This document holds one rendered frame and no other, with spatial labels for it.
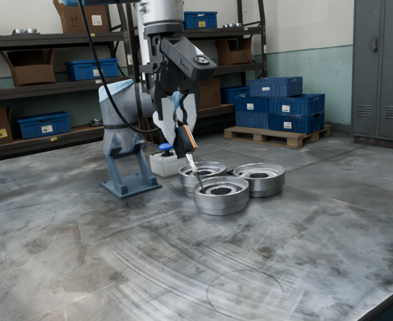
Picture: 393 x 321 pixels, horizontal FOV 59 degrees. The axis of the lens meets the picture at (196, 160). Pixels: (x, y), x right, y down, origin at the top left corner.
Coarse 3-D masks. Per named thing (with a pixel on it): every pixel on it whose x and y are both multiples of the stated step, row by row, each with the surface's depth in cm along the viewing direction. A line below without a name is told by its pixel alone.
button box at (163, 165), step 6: (150, 156) 89; (156, 156) 88; (162, 156) 88; (168, 156) 87; (174, 156) 87; (150, 162) 90; (156, 162) 87; (162, 162) 84; (168, 162) 85; (174, 162) 86; (180, 162) 87; (186, 162) 88; (156, 168) 88; (162, 168) 85; (168, 168) 86; (174, 168) 86; (156, 174) 89; (162, 174) 85; (168, 174) 86; (174, 174) 87
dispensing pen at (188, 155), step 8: (176, 120) 67; (176, 128) 64; (184, 128) 64; (176, 136) 64; (184, 136) 64; (176, 144) 65; (184, 144) 63; (176, 152) 66; (184, 152) 64; (192, 160) 64; (192, 168) 64; (200, 184) 63
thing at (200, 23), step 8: (184, 16) 447; (192, 16) 449; (200, 16) 497; (208, 16) 464; (216, 16) 471; (184, 24) 453; (192, 24) 453; (200, 24) 459; (208, 24) 467; (216, 24) 473
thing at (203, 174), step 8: (184, 168) 79; (216, 168) 79; (224, 168) 74; (184, 176) 73; (192, 176) 72; (200, 176) 71; (208, 176) 71; (184, 184) 74; (192, 184) 72; (192, 192) 73
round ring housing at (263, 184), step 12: (240, 168) 75; (252, 168) 76; (264, 168) 76; (276, 168) 74; (252, 180) 67; (264, 180) 66; (276, 180) 67; (252, 192) 68; (264, 192) 67; (276, 192) 68
